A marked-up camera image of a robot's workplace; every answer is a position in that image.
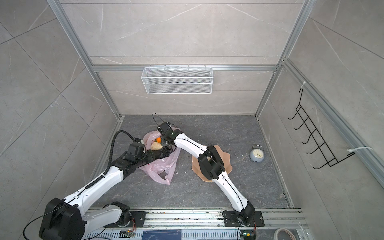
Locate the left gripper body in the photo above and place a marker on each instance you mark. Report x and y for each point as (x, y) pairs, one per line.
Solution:
(147, 157)

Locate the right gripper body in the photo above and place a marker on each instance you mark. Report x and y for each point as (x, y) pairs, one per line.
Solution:
(164, 141)

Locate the pink plastic bag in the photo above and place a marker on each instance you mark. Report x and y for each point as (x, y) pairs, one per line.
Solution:
(161, 170)

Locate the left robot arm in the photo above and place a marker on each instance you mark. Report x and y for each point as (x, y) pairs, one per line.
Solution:
(68, 219)

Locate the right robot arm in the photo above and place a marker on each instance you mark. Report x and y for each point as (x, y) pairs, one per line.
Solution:
(212, 168)

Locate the beige fake fruit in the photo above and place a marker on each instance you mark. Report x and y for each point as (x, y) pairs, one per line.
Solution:
(156, 146)

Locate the pink wavy plate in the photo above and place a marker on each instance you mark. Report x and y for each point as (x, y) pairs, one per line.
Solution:
(224, 156)

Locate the small grey alarm clock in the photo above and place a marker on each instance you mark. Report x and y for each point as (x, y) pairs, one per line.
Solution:
(257, 153)

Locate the white wire mesh basket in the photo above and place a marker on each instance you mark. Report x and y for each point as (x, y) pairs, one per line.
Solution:
(178, 80)

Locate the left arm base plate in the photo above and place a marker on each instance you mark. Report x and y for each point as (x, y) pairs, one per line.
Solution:
(135, 219)

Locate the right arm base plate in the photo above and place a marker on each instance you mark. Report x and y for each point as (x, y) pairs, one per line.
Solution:
(232, 219)

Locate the black wire hook rack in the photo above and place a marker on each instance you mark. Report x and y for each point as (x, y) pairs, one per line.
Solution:
(315, 136)

